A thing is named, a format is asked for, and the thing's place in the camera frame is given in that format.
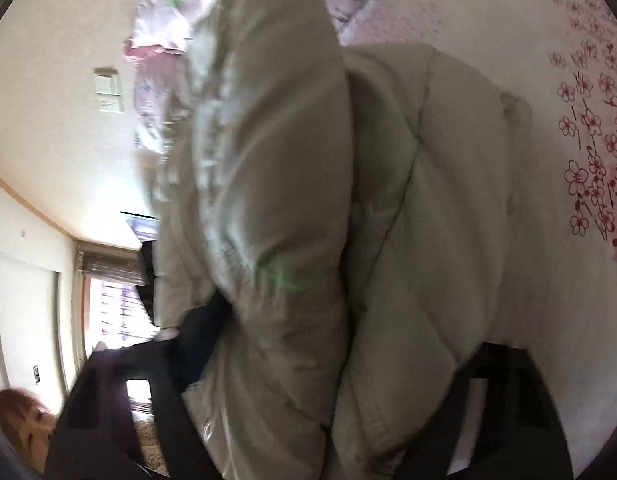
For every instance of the white wall switch panel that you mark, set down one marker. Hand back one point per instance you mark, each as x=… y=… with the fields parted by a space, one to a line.
x=108 y=90

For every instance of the pink cherry blossom bedsheet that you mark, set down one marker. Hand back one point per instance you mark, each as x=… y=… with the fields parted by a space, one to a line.
x=559 y=290

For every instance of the person's head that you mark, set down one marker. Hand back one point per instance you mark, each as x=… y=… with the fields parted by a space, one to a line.
x=28 y=425

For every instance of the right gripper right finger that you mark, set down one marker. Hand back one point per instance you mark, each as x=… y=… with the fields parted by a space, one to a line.
x=519 y=435

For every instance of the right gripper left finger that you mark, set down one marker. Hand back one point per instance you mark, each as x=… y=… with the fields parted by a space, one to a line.
x=96 y=435

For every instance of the small pink floral pillow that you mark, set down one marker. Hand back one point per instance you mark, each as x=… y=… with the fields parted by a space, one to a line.
x=160 y=36

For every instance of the beige puffer jacket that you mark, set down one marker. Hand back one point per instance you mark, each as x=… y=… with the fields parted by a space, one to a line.
x=352 y=204

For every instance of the framed purple picture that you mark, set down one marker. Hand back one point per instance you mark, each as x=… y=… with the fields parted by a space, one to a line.
x=145 y=228

